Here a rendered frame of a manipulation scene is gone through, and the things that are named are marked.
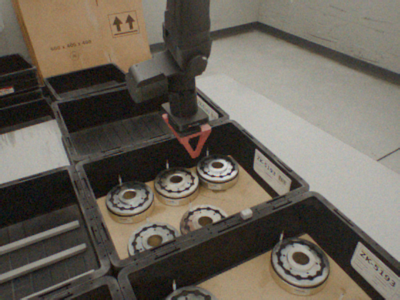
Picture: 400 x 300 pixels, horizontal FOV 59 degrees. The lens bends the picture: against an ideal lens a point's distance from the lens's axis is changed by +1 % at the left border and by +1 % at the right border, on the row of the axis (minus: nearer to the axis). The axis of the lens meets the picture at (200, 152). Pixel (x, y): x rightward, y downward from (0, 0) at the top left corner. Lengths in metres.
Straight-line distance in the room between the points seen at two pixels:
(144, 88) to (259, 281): 0.40
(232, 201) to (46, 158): 0.67
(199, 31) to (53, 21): 2.78
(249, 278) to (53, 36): 2.88
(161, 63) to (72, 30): 2.72
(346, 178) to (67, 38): 2.68
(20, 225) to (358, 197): 0.86
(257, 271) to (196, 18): 0.45
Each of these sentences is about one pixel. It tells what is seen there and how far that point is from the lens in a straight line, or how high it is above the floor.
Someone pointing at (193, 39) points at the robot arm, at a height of 1.21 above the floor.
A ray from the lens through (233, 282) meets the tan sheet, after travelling 0.68.
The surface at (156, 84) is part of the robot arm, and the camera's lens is 0.63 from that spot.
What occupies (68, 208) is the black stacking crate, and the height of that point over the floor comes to 0.83.
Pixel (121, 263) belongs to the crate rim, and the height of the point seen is 0.93.
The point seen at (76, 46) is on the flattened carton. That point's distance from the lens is 3.34.
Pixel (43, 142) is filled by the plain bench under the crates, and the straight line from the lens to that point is 1.33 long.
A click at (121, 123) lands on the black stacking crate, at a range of 1.10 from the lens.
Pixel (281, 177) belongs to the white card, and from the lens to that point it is 0.77.
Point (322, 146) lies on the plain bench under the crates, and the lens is 1.26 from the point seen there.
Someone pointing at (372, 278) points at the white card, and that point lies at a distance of 0.69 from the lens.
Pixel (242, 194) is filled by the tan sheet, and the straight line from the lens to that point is 0.83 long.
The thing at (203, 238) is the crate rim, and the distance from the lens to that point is 0.61.
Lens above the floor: 1.40
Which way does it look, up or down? 37 degrees down
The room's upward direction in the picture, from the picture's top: straight up
